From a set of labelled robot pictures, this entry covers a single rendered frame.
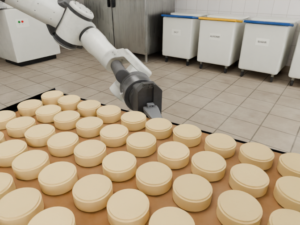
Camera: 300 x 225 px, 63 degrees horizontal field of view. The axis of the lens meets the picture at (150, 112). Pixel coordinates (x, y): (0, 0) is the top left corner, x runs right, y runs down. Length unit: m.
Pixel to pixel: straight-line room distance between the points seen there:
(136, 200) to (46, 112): 0.30
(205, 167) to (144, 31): 3.78
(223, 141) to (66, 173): 0.25
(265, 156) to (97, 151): 0.25
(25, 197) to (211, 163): 0.25
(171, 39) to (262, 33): 1.37
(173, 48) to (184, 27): 0.38
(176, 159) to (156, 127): 0.10
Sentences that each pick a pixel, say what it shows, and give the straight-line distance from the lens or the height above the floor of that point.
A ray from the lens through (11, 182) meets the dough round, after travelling 0.38.
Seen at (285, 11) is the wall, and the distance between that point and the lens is 4.16.
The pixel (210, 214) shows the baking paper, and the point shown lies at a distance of 0.33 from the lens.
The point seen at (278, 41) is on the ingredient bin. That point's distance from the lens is 3.53.
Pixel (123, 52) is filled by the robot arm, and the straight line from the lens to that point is 0.72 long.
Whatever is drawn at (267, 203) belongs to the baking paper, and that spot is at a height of 0.90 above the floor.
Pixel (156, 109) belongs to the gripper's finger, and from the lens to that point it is 0.53.
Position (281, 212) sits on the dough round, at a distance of 0.33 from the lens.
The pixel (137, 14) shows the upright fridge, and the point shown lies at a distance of 4.13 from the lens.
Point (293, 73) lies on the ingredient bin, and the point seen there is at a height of 0.18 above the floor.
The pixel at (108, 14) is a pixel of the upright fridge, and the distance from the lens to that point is 4.56.
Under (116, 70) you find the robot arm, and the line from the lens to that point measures 0.65.
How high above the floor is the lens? 1.15
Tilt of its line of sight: 27 degrees down
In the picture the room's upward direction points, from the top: straight up
